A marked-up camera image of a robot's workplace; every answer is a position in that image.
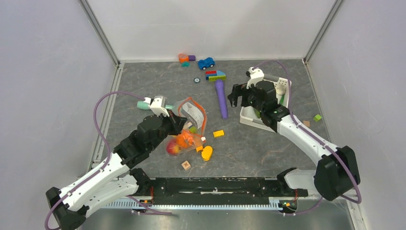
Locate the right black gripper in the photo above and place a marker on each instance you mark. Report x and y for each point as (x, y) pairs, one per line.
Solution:
(242, 91)

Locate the small round badge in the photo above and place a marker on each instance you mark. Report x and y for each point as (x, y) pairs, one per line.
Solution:
(197, 80)

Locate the wooden cube with X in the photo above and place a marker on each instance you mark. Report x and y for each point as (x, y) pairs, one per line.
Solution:
(186, 165)

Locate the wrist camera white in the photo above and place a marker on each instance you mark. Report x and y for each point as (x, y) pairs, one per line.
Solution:
(254, 75)
(157, 105)

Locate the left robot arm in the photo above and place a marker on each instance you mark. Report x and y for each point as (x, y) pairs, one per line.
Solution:
(115, 177)

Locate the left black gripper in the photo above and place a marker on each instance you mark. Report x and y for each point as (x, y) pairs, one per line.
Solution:
(177, 123)

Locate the yellow brick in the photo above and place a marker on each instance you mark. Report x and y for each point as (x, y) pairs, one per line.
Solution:
(218, 133)

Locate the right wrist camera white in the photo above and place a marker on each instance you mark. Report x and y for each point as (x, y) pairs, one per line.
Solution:
(254, 75)

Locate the blue toy car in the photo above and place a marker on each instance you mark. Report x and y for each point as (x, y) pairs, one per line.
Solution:
(203, 64)

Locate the green chili pepper toy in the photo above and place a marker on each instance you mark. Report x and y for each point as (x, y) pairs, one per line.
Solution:
(282, 99)

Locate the clear zip bag orange zipper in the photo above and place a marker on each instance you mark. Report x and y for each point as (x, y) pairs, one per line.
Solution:
(196, 116)

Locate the teal small block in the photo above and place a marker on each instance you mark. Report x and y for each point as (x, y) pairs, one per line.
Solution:
(185, 64)

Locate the small green cube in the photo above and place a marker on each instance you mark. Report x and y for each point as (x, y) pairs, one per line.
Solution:
(317, 117)

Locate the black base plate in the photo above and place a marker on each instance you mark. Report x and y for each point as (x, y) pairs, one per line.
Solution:
(214, 190)

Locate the red apple toy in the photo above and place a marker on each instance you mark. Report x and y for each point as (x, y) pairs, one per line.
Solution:
(172, 148)

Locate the multicolour brick stack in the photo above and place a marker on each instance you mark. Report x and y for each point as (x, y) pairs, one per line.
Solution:
(215, 75)

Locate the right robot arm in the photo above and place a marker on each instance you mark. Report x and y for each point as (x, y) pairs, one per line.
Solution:
(336, 174)

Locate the orange brick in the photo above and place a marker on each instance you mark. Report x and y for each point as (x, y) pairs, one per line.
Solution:
(198, 149)

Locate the white plastic basket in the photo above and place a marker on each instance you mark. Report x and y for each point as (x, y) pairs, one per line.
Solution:
(249, 116)

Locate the white garlic toy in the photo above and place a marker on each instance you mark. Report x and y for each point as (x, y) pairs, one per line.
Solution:
(281, 89)

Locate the orange oval block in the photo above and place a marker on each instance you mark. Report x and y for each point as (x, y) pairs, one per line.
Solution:
(207, 153)

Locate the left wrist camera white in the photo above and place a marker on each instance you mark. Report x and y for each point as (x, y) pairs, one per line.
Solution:
(157, 105)

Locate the orange pumpkin toy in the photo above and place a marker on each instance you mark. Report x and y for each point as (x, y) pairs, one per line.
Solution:
(185, 140)

